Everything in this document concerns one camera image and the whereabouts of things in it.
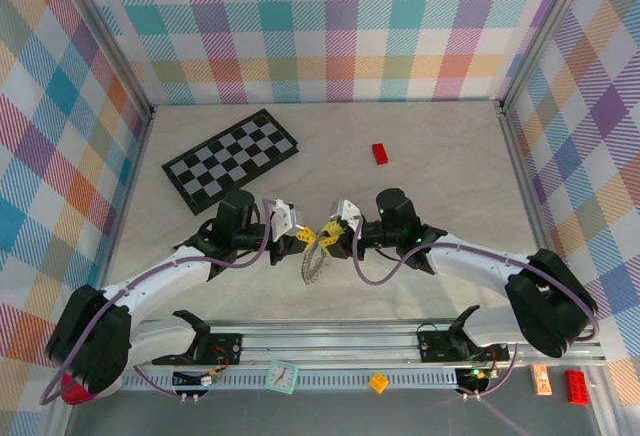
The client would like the round metal keyring disc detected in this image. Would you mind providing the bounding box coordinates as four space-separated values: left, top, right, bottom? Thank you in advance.
298 239 335 288

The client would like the black and grey chessboard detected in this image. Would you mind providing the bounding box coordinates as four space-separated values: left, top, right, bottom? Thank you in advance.
160 108 301 216

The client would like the teal square clock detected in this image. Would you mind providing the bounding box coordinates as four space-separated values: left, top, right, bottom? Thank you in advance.
264 359 300 396

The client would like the orange toy brick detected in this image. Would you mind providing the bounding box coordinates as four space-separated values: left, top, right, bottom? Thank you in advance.
367 372 391 396

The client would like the small black electronics board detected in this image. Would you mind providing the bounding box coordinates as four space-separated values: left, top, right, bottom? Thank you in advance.
172 366 225 391
455 365 499 398

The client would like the pink plastic cup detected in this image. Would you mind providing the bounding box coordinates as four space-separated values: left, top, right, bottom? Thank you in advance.
59 374 124 407

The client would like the large red toy brick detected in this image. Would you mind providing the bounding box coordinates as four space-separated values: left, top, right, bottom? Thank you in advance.
564 369 591 405

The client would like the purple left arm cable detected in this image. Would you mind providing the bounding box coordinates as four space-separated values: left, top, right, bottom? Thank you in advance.
40 198 277 405

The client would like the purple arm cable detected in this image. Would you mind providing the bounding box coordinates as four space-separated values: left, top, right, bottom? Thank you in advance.
40 198 277 405
352 227 601 401

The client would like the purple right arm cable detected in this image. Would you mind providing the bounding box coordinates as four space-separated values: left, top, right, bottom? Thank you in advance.
352 227 601 401

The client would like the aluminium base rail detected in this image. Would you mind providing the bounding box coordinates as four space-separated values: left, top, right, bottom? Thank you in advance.
97 319 607 368

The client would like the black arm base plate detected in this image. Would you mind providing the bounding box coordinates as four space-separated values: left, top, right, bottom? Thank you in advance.
151 333 245 367
416 330 512 363

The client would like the slotted grey cable duct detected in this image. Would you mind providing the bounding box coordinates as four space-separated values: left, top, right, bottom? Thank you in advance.
119 369 464 390

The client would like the aluminium frame post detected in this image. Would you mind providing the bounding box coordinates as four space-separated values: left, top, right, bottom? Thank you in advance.
497 0 599 115
54 0 156 122

